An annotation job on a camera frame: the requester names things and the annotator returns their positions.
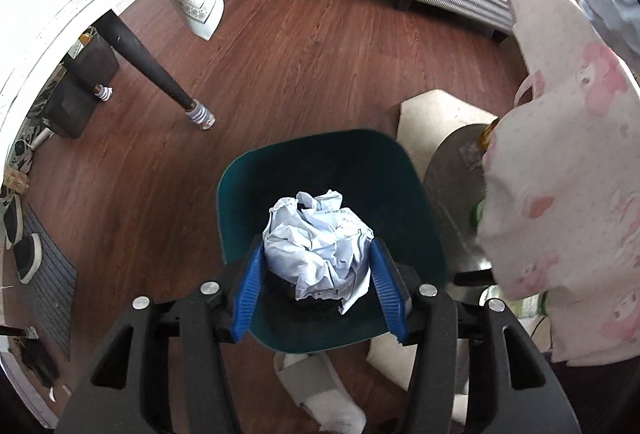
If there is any dark ribbed door mat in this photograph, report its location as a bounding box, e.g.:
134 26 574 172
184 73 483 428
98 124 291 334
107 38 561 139
20 204 79 363

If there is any dark storage box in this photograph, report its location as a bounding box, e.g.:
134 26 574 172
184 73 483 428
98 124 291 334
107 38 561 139
44 45 121 140

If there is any dark teal bin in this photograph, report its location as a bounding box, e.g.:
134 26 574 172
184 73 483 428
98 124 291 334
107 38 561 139
216 129 448 351

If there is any beige floor mat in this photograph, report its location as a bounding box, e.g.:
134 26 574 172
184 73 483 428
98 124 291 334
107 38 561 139
367 89 501 426

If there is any person's foot in grey slipper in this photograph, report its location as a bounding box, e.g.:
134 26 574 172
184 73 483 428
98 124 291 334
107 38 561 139
273 352 369 434

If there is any white paper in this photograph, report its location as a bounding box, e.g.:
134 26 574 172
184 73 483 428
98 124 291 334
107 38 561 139
263 189 375 315

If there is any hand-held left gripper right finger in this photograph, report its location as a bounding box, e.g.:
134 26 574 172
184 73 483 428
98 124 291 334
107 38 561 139
369 237 584 434

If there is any pink printed tablecloth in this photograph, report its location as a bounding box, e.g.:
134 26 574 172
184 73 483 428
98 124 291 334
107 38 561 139
477 0 640 368

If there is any grey metal table base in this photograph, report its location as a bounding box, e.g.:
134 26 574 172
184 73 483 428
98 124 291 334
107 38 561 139
422 123 501 276

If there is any black white-soled shoe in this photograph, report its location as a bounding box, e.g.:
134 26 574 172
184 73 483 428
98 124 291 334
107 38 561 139
2 193 24 250
13 233 44 285

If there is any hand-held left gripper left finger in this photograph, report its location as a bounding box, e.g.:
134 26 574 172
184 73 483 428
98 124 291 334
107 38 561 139
59 234 266 434

